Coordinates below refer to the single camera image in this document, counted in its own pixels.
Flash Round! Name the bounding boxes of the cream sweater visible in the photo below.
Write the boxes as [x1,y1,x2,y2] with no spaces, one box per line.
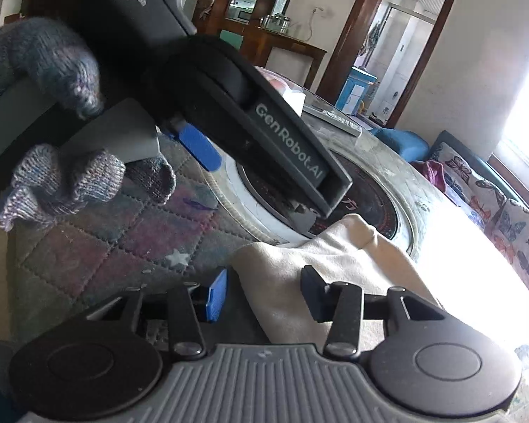
[231,214,451,350]

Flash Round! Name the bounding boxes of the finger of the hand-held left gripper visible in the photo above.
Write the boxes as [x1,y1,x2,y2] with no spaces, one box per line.
[286,200,333,236]
[165,117,225,173]

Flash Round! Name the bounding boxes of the blue sofa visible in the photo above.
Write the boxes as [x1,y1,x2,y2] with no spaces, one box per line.
[370,125,529,310]

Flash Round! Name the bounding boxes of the metal pots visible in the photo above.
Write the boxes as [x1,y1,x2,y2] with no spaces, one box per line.
[260,13,292,35]

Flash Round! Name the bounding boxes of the black round induction cooktop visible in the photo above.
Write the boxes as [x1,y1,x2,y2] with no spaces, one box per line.
[207,150,418,253]

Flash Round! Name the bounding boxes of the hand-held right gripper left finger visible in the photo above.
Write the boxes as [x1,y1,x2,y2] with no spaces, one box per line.
[85,267,229,361]

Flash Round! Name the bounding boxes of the wooden side table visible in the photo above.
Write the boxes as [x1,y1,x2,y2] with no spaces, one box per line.
[220,22,329,90]

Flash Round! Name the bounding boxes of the blue cabinet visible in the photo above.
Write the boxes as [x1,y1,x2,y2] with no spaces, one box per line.
[335,65,378,116]

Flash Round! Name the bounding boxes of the white tissue pack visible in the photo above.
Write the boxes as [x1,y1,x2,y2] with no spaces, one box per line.
[256,67,308,118]

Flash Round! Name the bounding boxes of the person's left hand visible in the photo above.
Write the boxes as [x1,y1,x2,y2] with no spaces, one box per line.
[0,17,178,233]

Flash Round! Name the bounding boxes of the white remote control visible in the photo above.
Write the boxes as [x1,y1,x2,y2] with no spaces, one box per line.
[302,103,365,139]

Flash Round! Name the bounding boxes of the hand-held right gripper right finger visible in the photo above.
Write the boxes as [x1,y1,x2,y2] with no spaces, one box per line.
[300,264,447,361]

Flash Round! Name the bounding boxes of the brown wooden door frame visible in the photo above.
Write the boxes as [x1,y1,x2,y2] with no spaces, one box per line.
[320,0,464,129]

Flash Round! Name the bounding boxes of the pink cloth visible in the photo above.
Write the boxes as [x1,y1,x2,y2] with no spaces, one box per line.
[412,159,449,193]

